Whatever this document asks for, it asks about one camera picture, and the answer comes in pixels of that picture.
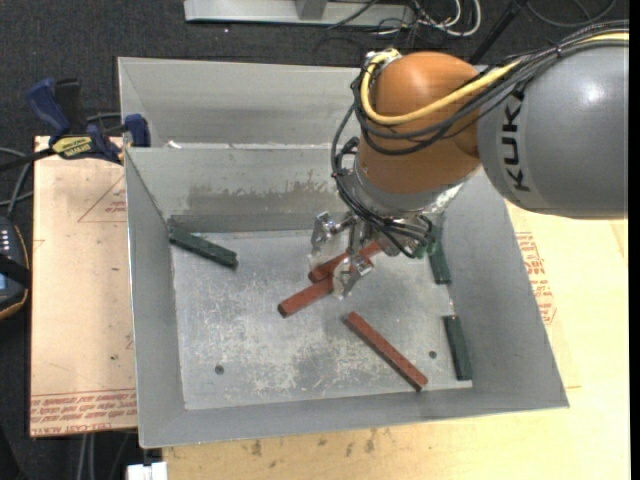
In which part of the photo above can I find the dark green flat block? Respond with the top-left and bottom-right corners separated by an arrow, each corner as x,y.
168,227 -> 240,271
442,314 -> 474,382
428,240 -> 453,286

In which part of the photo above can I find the red-brown flat block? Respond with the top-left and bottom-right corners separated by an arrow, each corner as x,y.
341,310 -> 430,394
277,277 -> 335,319
307,241 -> 384,284

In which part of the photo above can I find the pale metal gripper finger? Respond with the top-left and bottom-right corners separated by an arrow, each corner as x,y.
338,253 -> 375,300
309,211 -> 348,258

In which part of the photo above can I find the grey metal bin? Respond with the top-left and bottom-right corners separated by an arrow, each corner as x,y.
117,56 -> 570,450

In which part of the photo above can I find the brown cardboard board, red print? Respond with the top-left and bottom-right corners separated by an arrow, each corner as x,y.
29,135 -> 630,439

